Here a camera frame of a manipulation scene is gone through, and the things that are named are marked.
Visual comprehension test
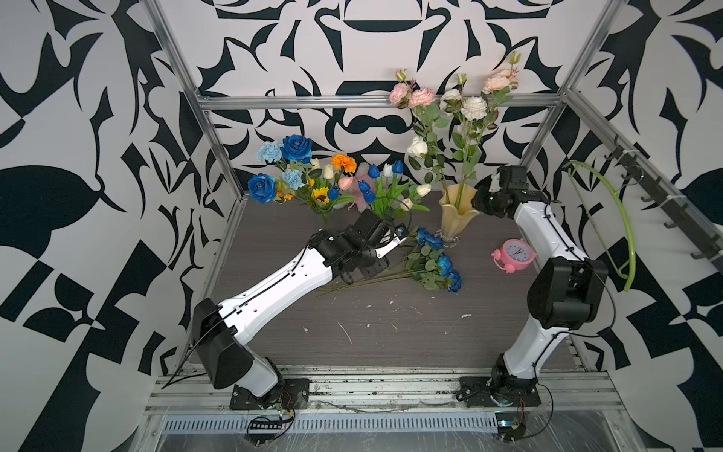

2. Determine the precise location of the yellow wavy glass vase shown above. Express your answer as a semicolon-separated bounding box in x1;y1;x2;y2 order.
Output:
438;184;481;248

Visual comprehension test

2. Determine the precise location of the blue rose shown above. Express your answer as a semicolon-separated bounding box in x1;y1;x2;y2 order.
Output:
403;228;444;267
389;253;455;284
404;227;442;250

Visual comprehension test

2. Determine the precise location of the blue rose low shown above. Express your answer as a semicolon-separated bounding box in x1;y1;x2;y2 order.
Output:
321;269;463;295

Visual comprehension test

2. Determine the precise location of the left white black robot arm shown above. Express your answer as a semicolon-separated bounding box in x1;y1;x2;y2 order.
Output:
189;211;410;407

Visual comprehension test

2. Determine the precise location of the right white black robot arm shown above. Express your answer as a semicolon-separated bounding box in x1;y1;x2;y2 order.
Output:
472;166;608;405

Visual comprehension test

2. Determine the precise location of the pink alarm clock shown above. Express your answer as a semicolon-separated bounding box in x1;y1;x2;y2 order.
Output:
491;239;538;274

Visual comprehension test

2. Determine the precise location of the tulip bouquet blue white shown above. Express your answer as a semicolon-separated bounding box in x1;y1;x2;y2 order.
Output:
352;160;431;220

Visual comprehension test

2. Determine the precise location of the pink and white flower bouquet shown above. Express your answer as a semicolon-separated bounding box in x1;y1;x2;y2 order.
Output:
389;51;522;191

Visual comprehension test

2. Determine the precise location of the mixed sunflower bouquet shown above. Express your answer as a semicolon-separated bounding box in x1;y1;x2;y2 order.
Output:
247;135;359;217

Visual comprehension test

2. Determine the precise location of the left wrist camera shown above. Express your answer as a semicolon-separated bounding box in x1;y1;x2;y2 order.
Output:
375;225;410;259

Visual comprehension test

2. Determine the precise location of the green curved hose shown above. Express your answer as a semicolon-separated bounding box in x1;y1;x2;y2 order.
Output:
567;159;638;293

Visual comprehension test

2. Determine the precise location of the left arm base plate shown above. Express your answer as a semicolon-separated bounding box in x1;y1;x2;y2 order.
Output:
229;379;311;411

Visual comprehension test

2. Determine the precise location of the black hook rail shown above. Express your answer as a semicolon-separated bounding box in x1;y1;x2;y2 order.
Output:
606;135;722;273

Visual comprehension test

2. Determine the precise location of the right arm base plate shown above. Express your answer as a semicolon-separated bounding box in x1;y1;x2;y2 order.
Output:
455;377;541;408

